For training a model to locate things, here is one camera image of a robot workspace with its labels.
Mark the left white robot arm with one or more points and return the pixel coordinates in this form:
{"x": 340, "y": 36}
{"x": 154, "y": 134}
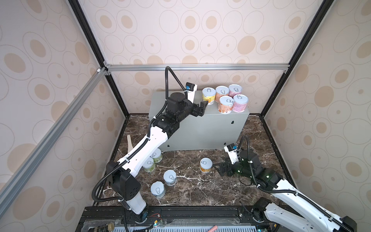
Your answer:
{"x": 121, "y": 175}

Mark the green can lower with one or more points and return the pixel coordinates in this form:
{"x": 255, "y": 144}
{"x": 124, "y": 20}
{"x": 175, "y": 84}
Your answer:
{"x": 149, "y": 165}

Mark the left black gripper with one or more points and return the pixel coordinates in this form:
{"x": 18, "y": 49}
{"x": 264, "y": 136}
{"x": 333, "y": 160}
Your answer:
{"x": 194, "y": 112}

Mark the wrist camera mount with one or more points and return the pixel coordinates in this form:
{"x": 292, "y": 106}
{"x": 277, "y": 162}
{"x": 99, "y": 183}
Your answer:
{"x": 190, "y": 91}
{"x": 231, "y": 150}

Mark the grey metal cabinet box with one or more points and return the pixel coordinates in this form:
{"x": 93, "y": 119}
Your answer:
{"x": 211, "y": 131}

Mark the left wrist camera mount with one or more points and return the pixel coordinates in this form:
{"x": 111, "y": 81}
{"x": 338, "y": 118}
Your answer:
{"x": 190, "y": 91}

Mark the wooden spatula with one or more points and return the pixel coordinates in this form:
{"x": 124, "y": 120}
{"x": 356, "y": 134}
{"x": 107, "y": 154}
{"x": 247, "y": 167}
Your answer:
{"x": 129, "y": 141}

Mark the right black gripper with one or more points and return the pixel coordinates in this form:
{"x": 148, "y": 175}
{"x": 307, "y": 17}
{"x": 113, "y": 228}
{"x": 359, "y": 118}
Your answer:
{"x": 228, "y": 165}

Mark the left diagonal aluminium rail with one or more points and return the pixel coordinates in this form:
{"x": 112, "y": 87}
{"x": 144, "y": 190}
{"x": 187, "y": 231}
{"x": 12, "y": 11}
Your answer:
{"x": 29, "y": 166}

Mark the yellow can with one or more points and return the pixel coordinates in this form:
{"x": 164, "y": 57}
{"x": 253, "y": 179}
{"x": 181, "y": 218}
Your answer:
{"x": 208, "y": 94}
{"x": 206, "y": 165}

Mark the teal can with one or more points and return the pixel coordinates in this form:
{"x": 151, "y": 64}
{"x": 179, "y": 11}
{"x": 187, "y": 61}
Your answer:
{"x": 158, "y": 189}
{"x": 170, "y": 177}

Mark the teal can upper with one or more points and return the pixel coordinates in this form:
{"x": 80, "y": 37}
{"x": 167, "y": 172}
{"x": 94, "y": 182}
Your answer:
{"x": 170, "y": 177}

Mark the brown orange can front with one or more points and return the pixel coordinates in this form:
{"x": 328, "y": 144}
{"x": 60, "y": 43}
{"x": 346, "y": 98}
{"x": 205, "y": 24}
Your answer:
{"x": 225, "y": 105}

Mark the black base frame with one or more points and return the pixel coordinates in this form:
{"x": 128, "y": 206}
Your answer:
{"x": 178, "y": 219}

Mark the green can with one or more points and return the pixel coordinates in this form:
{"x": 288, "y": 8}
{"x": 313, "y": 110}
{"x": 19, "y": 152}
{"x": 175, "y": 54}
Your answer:
{"x": 149, "y": 165}
{"x": 157, "y": 156}

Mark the brown orange can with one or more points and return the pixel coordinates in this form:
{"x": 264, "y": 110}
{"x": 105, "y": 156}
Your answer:
{"x": 225, "y": 105}
{"x": 220, "y": 92}

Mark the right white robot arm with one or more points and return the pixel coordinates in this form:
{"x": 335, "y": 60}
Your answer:
{"x": 308, "y": 215}

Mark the green can upper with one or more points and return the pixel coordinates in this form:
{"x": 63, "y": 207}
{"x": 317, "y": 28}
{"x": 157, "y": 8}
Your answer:
{"x": 157, "y": 156}

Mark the pink marker pen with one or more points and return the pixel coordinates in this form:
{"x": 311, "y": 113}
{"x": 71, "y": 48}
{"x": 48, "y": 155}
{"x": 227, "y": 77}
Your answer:
{"x": 213, "y": 229}

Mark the teal can lower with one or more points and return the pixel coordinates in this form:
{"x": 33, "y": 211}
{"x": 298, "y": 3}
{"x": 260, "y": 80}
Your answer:
{"x": 158, "y": 189}

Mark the horizontal aluminium rail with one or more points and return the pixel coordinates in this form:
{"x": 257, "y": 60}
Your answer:
{"x": 198, "y": 67}

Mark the pink can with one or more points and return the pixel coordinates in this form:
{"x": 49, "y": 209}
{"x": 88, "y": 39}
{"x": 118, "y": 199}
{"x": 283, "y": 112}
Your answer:
{"x": 234, "y": 89}
{"x": 240, "y": 103}

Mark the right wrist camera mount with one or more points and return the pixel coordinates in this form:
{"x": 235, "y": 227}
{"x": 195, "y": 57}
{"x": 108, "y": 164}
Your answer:
{"x": 231, "y": 150}

